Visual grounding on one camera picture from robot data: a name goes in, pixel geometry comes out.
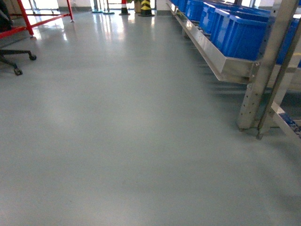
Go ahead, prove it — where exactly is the yellow black striped bollard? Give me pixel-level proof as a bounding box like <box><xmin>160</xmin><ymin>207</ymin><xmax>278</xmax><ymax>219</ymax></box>
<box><xmin>139</xmin><ymin>0</ymin><xmax>155</xmax><ymax>17</ymax></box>

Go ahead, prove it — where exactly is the red white striped bollard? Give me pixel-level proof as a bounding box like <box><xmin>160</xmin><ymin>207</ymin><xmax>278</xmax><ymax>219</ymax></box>
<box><xmin>119</xmin><ymin>0</ymin><xmax>130</xmax><ymax>16</ymax></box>

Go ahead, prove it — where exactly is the row of blue crates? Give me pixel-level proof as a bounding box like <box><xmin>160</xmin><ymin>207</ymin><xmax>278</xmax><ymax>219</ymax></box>
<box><xmin>170</xmin><ymin>0</ymin><xmax>301</xmax><ymax>65</ymax></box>

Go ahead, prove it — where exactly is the black office chair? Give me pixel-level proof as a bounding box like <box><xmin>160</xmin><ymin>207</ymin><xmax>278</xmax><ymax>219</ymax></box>
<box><xmin>0</xmin><ymin>0</ymin><xmax>37</xmax><ymax>76</ymax></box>

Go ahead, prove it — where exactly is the stainless steel rack frame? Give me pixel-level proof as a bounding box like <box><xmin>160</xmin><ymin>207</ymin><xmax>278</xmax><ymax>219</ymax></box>
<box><xmin>166</xmin><ymin>0</ymin><xmax>301</xmax><ymax>140</ymax></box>

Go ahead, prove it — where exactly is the red metal table frame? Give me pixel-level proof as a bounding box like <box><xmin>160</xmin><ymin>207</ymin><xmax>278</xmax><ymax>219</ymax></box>
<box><xmin>0</xmin><ymin>0</ymin><xmax>74</xmax><ymax>39</ymax></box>

